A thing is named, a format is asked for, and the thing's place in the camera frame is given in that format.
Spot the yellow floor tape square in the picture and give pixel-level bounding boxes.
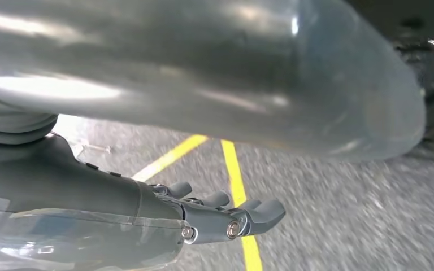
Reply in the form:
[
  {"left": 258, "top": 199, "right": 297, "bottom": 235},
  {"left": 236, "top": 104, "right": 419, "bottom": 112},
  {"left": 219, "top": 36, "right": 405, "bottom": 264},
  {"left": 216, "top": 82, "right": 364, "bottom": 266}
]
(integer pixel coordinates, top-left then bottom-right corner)
[{"left": 131, "top": 134, "right": 264, "bottom": 271}]

